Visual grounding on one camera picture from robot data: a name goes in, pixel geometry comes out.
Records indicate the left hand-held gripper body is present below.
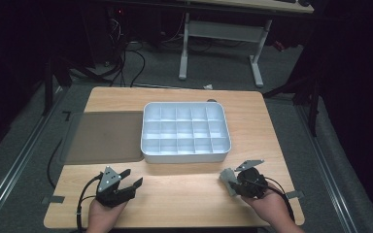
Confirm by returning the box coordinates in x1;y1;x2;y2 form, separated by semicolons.
95;165;136;209

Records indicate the black floor cable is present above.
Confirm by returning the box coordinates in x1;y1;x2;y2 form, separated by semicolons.
47;139;63;189

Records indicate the white divided storage box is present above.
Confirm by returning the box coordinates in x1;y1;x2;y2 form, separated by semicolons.
140;101;232;164

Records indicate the person's left hand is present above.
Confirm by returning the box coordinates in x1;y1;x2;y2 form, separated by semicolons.
85;197;129;233

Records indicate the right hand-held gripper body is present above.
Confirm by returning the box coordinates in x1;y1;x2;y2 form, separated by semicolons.
233;159;270;199

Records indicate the metal floor rail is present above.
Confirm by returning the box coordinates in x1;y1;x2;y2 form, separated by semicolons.
0;86;66;229
294;104;359;233

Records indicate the person's right hand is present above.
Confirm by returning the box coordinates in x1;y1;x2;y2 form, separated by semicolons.
241;183;302;233

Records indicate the black metal stand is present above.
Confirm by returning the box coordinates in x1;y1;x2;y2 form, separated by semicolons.
261;72;322;138
41;56;113;117

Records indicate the grey tape strip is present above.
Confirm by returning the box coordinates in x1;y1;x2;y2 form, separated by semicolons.
286;189;305;200
42;195;66;205

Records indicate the dark translucent box lid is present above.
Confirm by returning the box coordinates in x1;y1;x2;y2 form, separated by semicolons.
57;111;145;166

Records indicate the white-framed wooden desk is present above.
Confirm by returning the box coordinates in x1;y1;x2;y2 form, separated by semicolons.
178;0;315;88

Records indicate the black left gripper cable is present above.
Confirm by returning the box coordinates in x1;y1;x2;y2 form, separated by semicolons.
75;174;105;233

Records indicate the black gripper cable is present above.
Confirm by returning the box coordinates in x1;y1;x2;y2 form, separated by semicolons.
75;174;105;233
259;176;296;224

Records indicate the dark computer tower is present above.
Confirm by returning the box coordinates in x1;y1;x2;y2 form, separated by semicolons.
81;6;127;69

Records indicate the bundle of black cables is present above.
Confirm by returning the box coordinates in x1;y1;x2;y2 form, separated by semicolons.
108;16;147;88

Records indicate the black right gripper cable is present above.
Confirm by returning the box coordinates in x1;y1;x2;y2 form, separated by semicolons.
259;176;296;224

